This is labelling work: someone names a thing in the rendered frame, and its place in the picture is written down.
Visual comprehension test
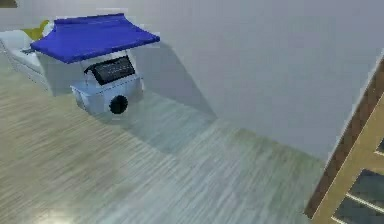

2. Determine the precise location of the tan glazed room door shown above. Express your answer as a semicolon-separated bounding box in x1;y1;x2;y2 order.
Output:
303;54;384;224

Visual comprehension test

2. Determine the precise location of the white cart with blue canopy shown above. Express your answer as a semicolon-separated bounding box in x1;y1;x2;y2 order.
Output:
29;12;161;116

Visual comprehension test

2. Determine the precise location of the yellow cushion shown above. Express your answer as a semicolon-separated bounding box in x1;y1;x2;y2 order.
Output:
21;19;51;41

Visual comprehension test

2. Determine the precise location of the white sofa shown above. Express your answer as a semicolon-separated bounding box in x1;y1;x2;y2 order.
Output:
0;20;55;96

